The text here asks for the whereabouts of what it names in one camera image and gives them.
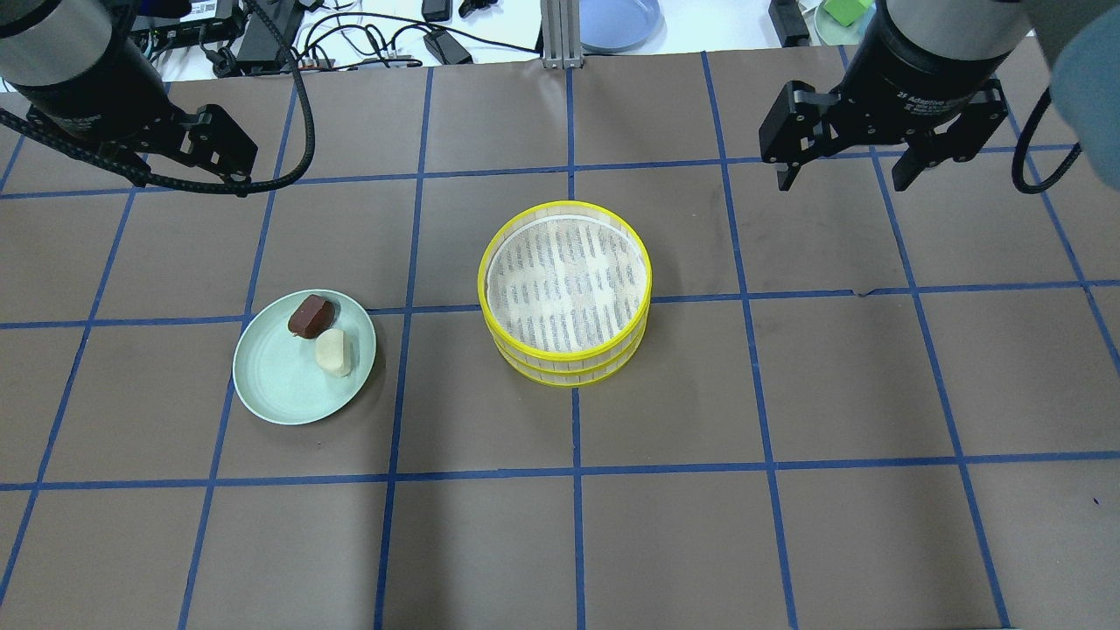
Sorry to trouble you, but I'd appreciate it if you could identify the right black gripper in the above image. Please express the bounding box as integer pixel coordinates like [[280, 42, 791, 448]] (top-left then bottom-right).
[[759, 77, 1009, 192]]

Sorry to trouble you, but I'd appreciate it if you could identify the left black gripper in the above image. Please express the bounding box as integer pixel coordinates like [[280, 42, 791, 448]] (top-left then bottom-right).
[[131, 98, 256, 184]]

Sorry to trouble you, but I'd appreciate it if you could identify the brown bun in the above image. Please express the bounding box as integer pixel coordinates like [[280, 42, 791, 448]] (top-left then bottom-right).
[[287, 294, 339, 340]]

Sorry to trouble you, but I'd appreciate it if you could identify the white bun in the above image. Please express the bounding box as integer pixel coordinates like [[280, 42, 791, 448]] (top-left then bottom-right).
[[312, 327, 353, 378]]

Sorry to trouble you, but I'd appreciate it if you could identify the yellow steamer layer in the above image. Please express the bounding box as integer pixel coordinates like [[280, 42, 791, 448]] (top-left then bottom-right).
[[491, 326, 647, 388], [477, 200, 655, 374]]

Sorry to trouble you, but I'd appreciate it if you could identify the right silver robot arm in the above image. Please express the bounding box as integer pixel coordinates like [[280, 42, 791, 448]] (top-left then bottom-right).
[[759, 1, 1119, 194]]

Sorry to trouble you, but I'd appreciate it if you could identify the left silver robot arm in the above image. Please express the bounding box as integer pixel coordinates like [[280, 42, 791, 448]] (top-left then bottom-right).
[[1, 1, 256, 194]]

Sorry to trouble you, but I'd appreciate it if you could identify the green tray plate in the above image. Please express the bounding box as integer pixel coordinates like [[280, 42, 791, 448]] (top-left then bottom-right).
[[813, 1, 876, 46]]

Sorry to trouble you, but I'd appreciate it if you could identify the green cube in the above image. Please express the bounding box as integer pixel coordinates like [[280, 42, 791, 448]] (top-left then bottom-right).
[[821, 0, 875, 27]]

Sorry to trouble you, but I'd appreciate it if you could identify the light green plate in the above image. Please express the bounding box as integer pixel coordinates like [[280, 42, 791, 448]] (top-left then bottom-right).
[[232, 290, 379, 425]]

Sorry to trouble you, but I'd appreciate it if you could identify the black power adapter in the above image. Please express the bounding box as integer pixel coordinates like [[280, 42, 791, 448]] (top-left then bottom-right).
[[423, 29, 473, 67]]

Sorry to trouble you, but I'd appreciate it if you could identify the blue plate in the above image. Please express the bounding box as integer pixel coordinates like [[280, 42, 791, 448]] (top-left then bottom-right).
[[577, 1, 662, 53]]

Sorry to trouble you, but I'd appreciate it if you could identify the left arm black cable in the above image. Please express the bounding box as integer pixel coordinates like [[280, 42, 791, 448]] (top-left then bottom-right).
[[0, 0, 316, 197]]

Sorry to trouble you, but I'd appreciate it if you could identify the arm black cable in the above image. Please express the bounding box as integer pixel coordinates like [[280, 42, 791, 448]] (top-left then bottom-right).
[[1011, 87, 1082, 195], [0, 0, 316, 197]]

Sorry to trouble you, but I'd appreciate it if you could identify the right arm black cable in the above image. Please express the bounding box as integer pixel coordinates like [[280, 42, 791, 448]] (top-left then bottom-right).
[[1011, 87, 1082, 195]]

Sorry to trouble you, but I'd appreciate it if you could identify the aluminium frame post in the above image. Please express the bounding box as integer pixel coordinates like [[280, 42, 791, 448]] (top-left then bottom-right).
[[540, 0, 584, 70]]

